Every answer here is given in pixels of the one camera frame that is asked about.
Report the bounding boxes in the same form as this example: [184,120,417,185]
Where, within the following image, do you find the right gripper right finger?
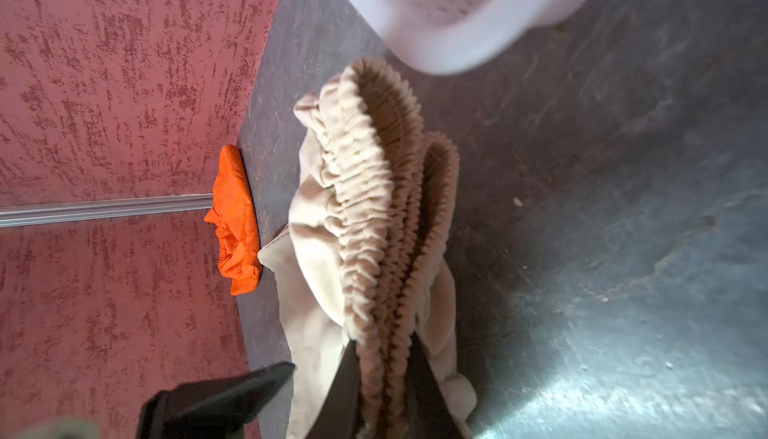
[405,333,462,439]

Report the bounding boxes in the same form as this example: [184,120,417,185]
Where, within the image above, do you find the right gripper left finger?
[305,340,363,439]

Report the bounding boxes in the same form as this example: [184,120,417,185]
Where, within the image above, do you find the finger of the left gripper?
[136,362,296,438]

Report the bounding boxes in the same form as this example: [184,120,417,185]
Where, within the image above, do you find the beige shorts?
[258,58,477,438]

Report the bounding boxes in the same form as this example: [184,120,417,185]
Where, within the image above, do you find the orange shorts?
[204,145,262,296]

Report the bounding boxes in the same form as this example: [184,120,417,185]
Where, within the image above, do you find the left corner aluminium post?
[1,193,213,228]

